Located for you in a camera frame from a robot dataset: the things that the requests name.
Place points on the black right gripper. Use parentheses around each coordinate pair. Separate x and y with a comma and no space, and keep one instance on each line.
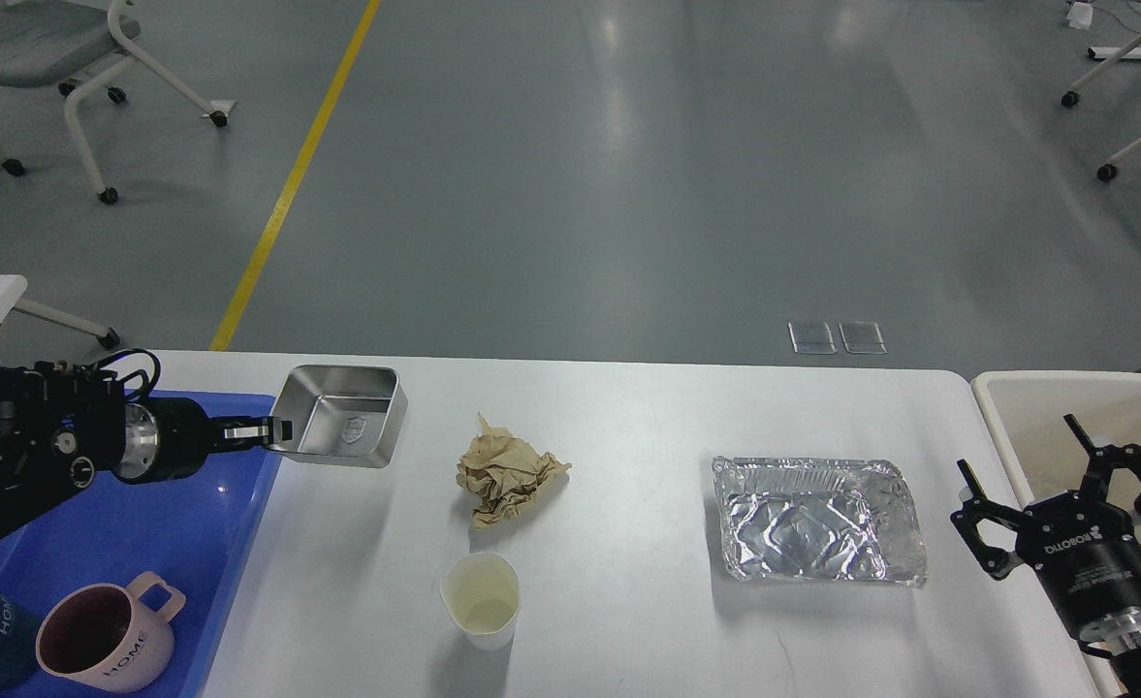
(1098,567)

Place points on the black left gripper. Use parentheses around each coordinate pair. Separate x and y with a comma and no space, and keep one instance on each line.
(170,438)

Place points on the square stainless steel dish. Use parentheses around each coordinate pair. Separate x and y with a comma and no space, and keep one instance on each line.
(340,414)

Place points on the pink HOME mug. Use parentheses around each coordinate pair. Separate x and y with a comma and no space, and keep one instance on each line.
(117,638)

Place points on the aluminium foil tray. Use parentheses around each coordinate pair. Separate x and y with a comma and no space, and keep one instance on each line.
(806,519)

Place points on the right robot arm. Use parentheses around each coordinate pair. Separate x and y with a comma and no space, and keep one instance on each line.
(989,531)

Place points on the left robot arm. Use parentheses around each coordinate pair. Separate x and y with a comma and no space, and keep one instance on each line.
(64,425)

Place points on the blue plastic tray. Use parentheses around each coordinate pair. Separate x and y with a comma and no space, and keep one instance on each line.
(196,533)

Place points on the beige plastic bin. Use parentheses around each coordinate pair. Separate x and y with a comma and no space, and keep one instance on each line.
(1023,411)

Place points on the crumpled brown paper napkin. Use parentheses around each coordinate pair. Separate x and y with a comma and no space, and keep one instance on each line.
(506,474)

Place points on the white paper cup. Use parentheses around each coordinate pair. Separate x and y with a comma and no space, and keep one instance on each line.
(483,596)

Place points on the right floor socket plate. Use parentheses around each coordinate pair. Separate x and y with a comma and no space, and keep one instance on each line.
(862,338)

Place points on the floor socket plate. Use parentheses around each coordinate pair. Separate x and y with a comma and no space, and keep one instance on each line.
(812,338)
(862,338)

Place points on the left floor socket plate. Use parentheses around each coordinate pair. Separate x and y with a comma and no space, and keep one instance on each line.
(812,338)

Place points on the grey office chair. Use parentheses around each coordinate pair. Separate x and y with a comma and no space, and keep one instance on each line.
(65,43)

